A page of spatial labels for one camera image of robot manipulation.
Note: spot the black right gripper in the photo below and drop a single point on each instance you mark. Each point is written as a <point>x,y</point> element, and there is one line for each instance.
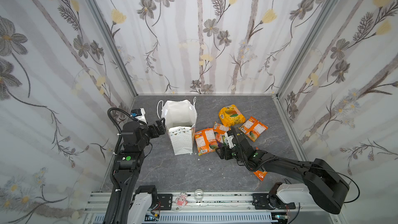
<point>226,151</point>

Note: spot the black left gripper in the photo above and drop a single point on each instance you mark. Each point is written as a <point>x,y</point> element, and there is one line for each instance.
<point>161,127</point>

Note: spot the white cartoon paper bag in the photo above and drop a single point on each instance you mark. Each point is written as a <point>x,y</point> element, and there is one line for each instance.
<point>180,121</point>

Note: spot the large orange snack pack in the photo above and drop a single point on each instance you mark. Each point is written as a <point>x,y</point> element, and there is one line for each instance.
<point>206,141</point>

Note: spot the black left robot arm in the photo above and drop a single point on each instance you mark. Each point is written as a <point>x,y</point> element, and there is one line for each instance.
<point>129,156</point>

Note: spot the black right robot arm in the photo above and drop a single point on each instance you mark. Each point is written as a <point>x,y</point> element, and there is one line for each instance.
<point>317,183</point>

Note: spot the yellow mango snack bag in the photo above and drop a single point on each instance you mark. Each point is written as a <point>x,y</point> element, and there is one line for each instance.
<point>230,116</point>

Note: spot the orange white snack pack right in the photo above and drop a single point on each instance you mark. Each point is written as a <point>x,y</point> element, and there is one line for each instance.
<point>253,128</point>

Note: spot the orange chips pack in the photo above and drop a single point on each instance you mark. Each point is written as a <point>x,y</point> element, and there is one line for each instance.
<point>260,174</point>

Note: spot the clear plastic ball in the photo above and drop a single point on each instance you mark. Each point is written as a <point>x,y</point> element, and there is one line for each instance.
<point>198,195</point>

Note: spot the pink toy figure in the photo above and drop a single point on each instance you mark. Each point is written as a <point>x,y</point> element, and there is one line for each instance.
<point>181,201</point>

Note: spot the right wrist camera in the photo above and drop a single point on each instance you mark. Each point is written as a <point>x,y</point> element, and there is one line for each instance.
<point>231,138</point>

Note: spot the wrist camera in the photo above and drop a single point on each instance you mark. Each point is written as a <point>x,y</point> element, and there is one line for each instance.
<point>231,138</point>
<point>139,114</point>

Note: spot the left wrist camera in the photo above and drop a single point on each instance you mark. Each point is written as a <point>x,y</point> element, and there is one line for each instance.
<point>139,114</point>

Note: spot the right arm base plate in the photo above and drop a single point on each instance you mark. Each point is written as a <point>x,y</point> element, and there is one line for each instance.
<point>270,202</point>

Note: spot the white vented cable duct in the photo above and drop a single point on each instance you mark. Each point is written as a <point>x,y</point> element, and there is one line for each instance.
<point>212,218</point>

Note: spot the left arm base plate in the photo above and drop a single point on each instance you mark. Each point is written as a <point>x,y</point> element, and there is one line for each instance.
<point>164,202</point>

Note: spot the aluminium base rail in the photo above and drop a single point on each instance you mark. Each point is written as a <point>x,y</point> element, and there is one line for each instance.
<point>222,201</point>

